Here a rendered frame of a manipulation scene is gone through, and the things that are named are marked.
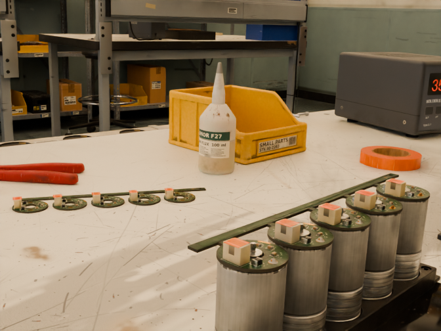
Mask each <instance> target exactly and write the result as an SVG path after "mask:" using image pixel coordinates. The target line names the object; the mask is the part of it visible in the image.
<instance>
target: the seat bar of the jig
mask: <svg viewBox="0 0 441 331"><path fill-rule="evenodd" d="M436 270H437V268H436V267H432V266H430V265H426V264H424V263H420V268H419V276H418V277H417V278H416V279H413V280H405V281H401V280H393V285H392V295H391V296H390V297H388V298H385V299H378V300H368V299H362V306H361V312H360V316H359V317H358V318H357V319H356V320H353V321H350V322H329V321H326V322H325V330H324V331H374V330H376V329H377V328H378V327H380V326H381V325H382V324H384V323H385V322H386V321H388V320H389V319H391V318H392V317H393V316H395V315H396V314H397V313H399V312H400V311H401V310H403V309H404V308H406V307H407V306H408V305H409V304H411V303H413V302H414V301H415V300H416V299H418V298H419V297H421V296H422V295H423V294H425V293H426V292H428V291H429V290H430V289H431V288H433V287H434V283H435V278H436Z"/></svg>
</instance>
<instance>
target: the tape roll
mask: <svg viewBox="0 0 441 331"><path fill-rule="evenodd" d="M421 158H422V155H421V154H420V153H418V152H416V151H414V150H410V149H407V148H399V147H394V146H367V147H364V148H362V149H361V151H360V163H361V164H364V165H366V166H369V167H374V168H377V169H384V170H390V171H413V170H416V169H419V168H420V167H421Z"/></svg>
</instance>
